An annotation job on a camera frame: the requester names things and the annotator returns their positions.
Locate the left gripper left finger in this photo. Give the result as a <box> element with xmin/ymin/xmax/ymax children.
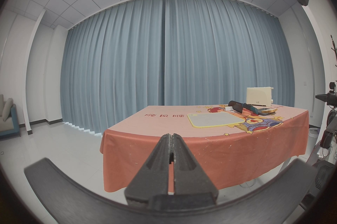
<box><xmin>125</xmin><ymin>134</ymin><xmax>172</xmax><ymax>205</ymax></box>

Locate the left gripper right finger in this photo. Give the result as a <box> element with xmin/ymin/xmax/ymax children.
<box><xmin>172</xmin><ymin>133</ymin><xmax>219</xmax><ymax>203</ymax></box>

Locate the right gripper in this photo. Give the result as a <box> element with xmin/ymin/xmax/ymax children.
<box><xmin>326</xmin><ymin>91</ymin><xmax>337</xmax><ymax>109</ymax></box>

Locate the cream toaster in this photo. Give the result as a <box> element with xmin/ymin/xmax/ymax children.
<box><xmin>246</xmin><ymin>87</ymin><xmax>274</xmax><ymax>107</ymax></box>

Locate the white waste bin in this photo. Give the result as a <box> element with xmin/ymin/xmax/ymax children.
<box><xmin>308</xmin><ymin>128</ymin><xmax>321</xmax><ymax>150</ymax></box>

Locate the dark coat rack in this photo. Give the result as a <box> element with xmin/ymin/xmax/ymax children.
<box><xmin>330</xmin><ymin>34</ymin><xmax>337</xmax><ymax>68</ymax></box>

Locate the cutting board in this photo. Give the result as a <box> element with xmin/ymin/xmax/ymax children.
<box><xmin>187</xmin><ymin>111</ymin><xmax>246</xmax><ymax>129</ymax></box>

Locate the blue curtain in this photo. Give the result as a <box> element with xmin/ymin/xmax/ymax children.
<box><xmin>60</xmin><ymin>0</ymin><xmax>166</xmax><ymax>136</ymax></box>
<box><xmin>164</xmin><ymin>0</ymin><xmax>295</xmax><ymax>107</ymax></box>

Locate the grey cushion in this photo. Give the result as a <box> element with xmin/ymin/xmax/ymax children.
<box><xmin>2</xmin><ymin>98</ymin><xmax>14</xmax><ymax>121</ymax></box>

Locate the knife with blue-green handle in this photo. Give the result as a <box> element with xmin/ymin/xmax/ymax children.
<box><xmin>228</xmin><ymin>100</ymin><xmax>262</xmax><ymax>116</ymax></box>

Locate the grey sofa with blue frame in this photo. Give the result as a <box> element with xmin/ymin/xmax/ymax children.
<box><xmin>0</xmin><ymin>94</ymin><xmax>22</xmax><ymax>140</ymax></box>

